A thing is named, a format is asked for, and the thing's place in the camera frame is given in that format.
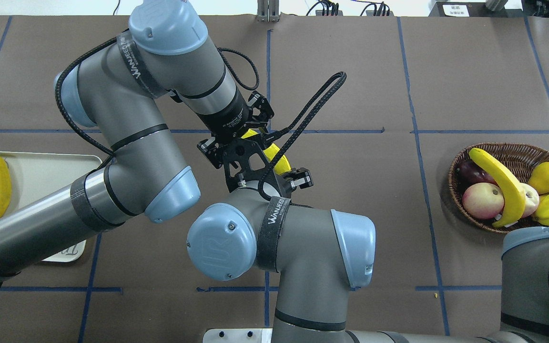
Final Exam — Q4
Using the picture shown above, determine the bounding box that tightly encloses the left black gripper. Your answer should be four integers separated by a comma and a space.
196, 91, 275, 169

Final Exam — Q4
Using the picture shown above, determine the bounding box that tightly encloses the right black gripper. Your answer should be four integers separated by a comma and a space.
261, 167, 314, 200

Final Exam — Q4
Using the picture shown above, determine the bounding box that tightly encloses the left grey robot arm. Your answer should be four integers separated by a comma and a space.
0, 0, 273, 283

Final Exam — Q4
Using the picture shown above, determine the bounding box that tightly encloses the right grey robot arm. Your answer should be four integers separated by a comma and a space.
186, 181, 549, 343

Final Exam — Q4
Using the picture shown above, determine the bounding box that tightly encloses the brown wicker basket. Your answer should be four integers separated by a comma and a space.
443, 142, 549, 234

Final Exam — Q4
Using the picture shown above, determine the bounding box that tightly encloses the white mounting pillar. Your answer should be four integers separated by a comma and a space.
202, 328, 273, 343

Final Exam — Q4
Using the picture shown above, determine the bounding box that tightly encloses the dark red apple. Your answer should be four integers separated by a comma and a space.
456, 160, 497, 185

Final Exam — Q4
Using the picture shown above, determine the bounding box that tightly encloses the cream bear tray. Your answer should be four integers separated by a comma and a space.
0, 151, 102, 273

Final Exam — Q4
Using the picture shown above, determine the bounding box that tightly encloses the black box with label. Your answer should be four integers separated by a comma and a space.
428, 1, 490, 18

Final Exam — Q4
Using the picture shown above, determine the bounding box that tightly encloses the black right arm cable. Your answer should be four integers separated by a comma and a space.
255, 71, 347, 201

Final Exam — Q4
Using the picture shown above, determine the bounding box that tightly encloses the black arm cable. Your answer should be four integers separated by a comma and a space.
55, 36, 260, 167
255, 71, 347, 201

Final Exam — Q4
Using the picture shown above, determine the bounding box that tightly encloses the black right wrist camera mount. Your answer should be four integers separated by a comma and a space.
223, 138, 270, 192

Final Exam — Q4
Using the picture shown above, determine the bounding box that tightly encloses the aluminium frame post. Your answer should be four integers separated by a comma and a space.
256, 0, 281, 22

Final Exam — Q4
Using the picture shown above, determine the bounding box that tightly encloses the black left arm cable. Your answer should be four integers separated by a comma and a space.
55, 36, 260, 167

